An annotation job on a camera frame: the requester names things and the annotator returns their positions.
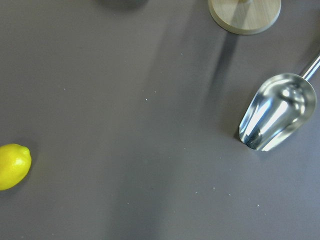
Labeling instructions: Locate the yellow lemon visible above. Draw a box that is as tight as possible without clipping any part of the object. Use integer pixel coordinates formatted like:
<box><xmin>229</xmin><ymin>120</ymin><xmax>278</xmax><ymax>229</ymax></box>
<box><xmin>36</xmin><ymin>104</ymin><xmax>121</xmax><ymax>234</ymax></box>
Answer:
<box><xmin>0</xmin><ymin>143</ymin><xmax>32</xmax><ymax>191</ymax></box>

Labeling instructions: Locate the wooden mug stand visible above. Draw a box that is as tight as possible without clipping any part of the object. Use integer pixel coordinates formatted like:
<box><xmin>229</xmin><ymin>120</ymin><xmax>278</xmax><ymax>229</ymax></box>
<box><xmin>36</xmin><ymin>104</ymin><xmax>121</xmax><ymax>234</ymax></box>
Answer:
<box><xmin>208</xmin><ymin>0</ymin><xmax>282</xmax><ymax>35</ymax></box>

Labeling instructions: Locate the metal scoop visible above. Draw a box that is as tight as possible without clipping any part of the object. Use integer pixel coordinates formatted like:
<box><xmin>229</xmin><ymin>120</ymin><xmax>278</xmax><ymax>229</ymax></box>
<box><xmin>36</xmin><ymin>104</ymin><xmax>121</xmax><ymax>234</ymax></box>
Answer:
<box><xmin>238</xmin><ymin>56</ymin><xmax>320</xmax><ymax>152</ymax></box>

